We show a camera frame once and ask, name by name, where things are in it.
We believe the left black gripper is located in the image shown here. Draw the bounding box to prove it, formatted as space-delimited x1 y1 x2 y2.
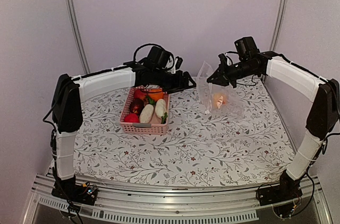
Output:
153 68 198 94

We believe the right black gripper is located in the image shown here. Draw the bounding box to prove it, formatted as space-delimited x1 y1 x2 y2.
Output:
207 59 258 88

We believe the yellow lemon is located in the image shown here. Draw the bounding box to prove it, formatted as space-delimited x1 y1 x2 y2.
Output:
212 92 228 109

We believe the clear zip top bag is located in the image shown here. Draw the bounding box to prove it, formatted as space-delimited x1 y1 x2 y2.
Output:
196 62 244 118

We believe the orange tangerine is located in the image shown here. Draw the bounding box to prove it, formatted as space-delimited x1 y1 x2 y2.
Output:
148 88 164 101

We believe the pink plastic basket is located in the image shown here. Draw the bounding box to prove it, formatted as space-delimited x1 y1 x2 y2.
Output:
120 87 169 135

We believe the red apple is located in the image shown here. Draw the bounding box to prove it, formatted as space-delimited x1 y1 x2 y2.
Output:
133 89 147 101

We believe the dark red onion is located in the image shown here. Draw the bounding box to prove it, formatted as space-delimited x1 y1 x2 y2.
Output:
129 98 145 116

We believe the red tomato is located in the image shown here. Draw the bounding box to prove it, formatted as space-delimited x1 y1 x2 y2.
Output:
124 113 140 123

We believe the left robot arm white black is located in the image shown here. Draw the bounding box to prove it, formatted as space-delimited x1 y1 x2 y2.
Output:
51 62 196 200

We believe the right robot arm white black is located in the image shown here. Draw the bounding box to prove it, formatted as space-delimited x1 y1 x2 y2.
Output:
207 51 339 180

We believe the white radish right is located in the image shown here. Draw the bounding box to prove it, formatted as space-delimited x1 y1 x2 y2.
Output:
155 99 167 118

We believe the white radish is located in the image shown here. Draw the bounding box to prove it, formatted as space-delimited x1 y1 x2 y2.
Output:
139 104 154 124
155 99 167 118

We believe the white radish left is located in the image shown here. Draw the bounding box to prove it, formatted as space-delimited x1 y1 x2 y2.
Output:
139 104 154 124

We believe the floral table mat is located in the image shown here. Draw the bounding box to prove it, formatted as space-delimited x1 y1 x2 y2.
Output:
59 78 294 187

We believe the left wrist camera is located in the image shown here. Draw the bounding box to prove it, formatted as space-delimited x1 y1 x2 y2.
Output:
143 46 183 74

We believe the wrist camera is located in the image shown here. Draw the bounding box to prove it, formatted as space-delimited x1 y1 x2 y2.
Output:
143 46 183 74
225 36 260 62

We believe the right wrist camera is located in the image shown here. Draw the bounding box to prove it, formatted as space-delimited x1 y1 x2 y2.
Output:
225 36 260 62

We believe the right aluminium post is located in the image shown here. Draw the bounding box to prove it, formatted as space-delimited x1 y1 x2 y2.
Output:
269 0 288 51

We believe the aluminium post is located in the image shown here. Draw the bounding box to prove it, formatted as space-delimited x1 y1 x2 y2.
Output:
269 0 288 51
65 0 90 74

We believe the aluminium front rail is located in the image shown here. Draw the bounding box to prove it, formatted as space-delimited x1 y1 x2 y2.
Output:
22 173 335 223

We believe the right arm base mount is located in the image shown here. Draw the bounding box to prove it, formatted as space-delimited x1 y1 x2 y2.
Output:
256 171 302 206

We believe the left aluminium post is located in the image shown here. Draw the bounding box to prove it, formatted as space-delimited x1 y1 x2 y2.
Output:
65 0 90 74

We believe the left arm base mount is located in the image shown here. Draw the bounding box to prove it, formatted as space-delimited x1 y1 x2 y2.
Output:
52 175 98 205

